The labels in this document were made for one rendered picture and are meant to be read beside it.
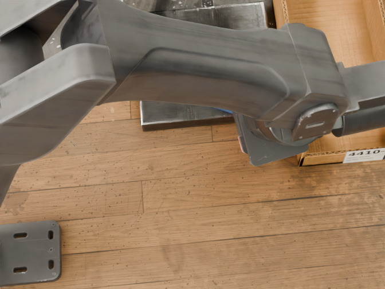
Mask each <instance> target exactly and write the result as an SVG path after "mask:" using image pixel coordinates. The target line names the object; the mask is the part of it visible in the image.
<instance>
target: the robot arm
mask: <svg viewBox="0 0 385 289"><path fill-rule="evenodd" d="M76 1H77V0H0V208H1V206H2V203H3V201H4V199H5V196H6V194H7V192H8V189H9V187H10V185H11V183H12V181H13V179H14V176H15V174H16V172H17V170H18V168H19V167H20V165H21V164H22V163H26V162H31V161H34V160H36V159H39V158H42V157H44V156H46V155H48V154H49V153H51V152H52V151H53V150H54V149H55V148H56V147H57V146H58V145H59V144H60V143H61V142H62V141H63V140H64V139H65V138H66V137H67V136H68V135H69V134H70V133H71V132H72V130H73V129H74V128H75V127H76V126H77V125H78V124H79V123H80V122H81V121H82V120H83V119H84V118H85V117H86V116H87V115H88V113H89V112H90V111H91V110H92V109H93V108H94V107H95V106H100V105H102V104H105V103H113V102H118V101H159V102H166V103H178V104H189V105H195V106H206V107H214V108H220V109H224V110H228V111H232V113H233V117H234V121H235V125H236V128H237V132H238V139H239V143H240V147H241V150H242V152H243V153H245V154H248V155H249V159H250V162H249V163H250V164H251V165H253V166H260V165H264V164H266V163H270V162H274V161H277V160H280V159H284V158H287V157H291V156H294V155H297V154H301V153H304V152H306V151H307V150H308V149H309V144H310V143H312V142H313V141H315V140H316V139H317V138H321V137H323V135H327V134H330V133H331V132H332V133H333V135H334V136H335V137H342V136H347V135H352V134H357V133H360V132H365V131H370V130H375V129H378V128H383V127H385V60H381V61H376V62H372V63H367V64H362V65H357V66H353V67H348V68H345V67H344V64H343V63H342V62H337V63H336V61H335V59H334V56H333V54H332V51H331V48H330V46H329V43H328V40H327V37H326V35H325V33H324V32H323V31H321V30H319V29H315V28H310V27H306V25H304V24H302V23H291V24H290V23H285V24H284V25H282V27H280V28H279V29H273V28H267V29H265V30H234V29H226V28H220V27H216V26H210V25H204V24H198V23H194V22H188V21H182V20H178V19H173V18H168V17H164V16H160V15H156V14H152V13H149V12H146V11H143V10H139V9H137V8H134V7H131V6H128V5H126V4H125V3H124V2H122V1H120V0H78V6H77V7H76V9H75V10H74V12H73V13H72V15H71V16H70V17H69V19H68V20H67V22H66V23H65V25H64V27H63V28H62V31H61V36H60V43H61V49H62V51H60V52H59V53H57V54H55V55H54V56H52V57H50V58H48V59H46V60H45V59H44V53H43V50H42V47H43V46H44V45H45V43H46V42H47V40H48V39H49V37H50V36H51V35H52V34H53V32H54V31H55V30H56V28H57V27H58V25H59V24H60V23H61V21H62V20H63V19H64V17H65V16H66V15H67V13H68V12H69V11H70V9H71V8H72V7H73V5H74V4H75V3H76ZM52 232H53V238H52V239H50V234H51V233H52ZM22 235H27V236H26V237H24V238H17V239H16V237H17V236H22ZM51 262H54V268H53V269H52V270H51V269H50V264H51ZM22 269H27V271H26V272H18V273H15V272H16V270H22ZM61 274H62V263H61V227H60V226H59V224H58V223H57V222H56V221H54V220H46V221H35V222H23V223H16V224H4V225H0V287H6V286H18V285H25V284H37V283H49V282H55V281H57V280H59V278H60V277H61Z"/></svg>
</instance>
